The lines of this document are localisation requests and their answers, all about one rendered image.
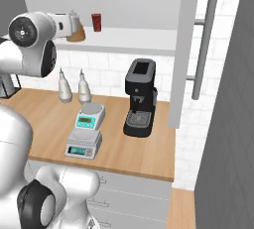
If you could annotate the open grey wall cabinet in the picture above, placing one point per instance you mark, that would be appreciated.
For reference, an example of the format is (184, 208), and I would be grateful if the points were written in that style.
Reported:
(132, 8)

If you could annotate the teal panel digital scale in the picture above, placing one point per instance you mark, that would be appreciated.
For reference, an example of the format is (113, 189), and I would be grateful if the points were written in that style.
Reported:
(91, 115)

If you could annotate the dark grey cabinet panel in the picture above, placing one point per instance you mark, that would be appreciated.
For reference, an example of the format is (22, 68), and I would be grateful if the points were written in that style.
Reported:
(11, 5)

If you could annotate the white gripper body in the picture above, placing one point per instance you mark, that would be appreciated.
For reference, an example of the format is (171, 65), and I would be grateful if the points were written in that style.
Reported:
(74, 23)

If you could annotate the grey digital scale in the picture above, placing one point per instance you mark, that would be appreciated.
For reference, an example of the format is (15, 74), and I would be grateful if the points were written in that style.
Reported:
(83, 143)

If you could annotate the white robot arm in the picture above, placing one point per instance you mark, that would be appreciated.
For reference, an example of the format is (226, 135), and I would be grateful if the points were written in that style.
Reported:
(16, 57)

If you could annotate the white dispenser bottle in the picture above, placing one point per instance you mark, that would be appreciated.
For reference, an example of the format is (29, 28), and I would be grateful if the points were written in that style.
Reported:
(84, 91)
(65, 89)

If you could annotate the black coffee machine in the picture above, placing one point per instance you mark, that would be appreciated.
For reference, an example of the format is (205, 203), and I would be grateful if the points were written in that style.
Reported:
(140, 100)

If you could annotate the grey drawer front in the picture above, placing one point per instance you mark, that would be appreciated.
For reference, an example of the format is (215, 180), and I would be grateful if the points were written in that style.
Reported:
(132, 223)
(139, 206)
(139, 185)

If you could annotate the tall grey cabinet panel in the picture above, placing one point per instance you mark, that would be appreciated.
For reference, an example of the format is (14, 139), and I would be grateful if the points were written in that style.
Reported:
(228, 124)

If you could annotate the red cup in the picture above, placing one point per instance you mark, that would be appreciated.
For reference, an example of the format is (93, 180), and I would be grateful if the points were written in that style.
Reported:
(96, 23)

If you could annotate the grey cabinet door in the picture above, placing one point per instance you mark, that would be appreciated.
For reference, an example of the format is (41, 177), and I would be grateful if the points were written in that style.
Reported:
(185, 57)

